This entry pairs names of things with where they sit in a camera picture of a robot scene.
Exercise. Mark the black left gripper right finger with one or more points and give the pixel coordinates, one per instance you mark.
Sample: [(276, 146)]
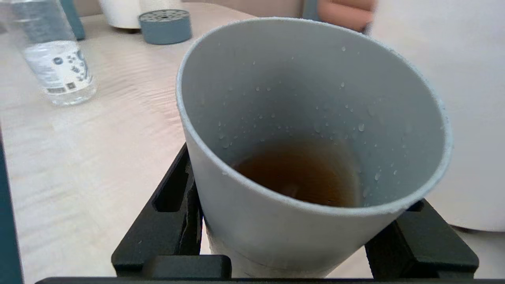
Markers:
[(422, 248)]

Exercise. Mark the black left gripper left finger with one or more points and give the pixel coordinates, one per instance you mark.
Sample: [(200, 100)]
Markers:
[(161, 236)]

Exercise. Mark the grey-blue plastic cup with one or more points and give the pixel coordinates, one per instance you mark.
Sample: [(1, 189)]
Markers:
[(256, 232)]

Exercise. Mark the large tea drink dispenser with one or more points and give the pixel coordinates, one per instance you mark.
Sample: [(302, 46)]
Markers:
[(465, 98)]

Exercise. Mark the small clear glass bottle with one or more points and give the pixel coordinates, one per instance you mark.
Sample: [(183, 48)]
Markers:
[(59, 67)]

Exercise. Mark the small blue drip tray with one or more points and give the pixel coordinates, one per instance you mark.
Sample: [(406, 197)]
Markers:
[(165, 29)]

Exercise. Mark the small clear water dispenser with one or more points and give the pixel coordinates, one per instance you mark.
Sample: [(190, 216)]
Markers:
[(122, 14)]

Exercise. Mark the small blue box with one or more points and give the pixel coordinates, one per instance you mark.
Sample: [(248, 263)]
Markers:
[(75, 19)]

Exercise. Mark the pink bolster cushion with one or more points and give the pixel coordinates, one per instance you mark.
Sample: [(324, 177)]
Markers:
[(347, 14)]

